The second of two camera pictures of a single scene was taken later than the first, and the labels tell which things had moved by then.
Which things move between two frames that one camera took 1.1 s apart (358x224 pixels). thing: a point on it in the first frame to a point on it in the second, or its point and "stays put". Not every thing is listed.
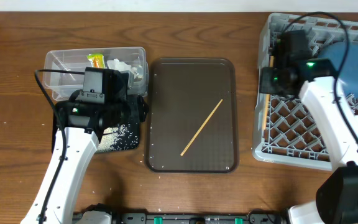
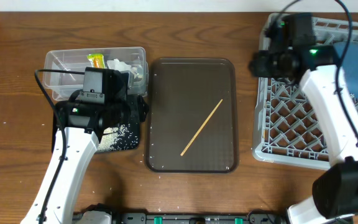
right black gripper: (268, 87) to (261, 64)
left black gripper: (135, 116) stays put
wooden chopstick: (201, 128) stays put
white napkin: (115, 65) stays put
